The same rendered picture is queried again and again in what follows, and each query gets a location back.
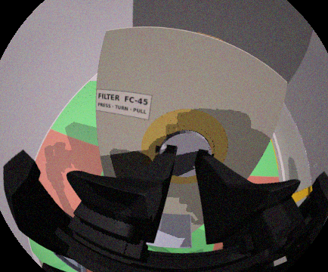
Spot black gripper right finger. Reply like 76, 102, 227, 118
194, 149, 301, 245

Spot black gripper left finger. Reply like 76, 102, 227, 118
67, 145, 176, 244

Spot grey cylinder with dark slotted face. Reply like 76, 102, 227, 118
159, 130, 212, 178

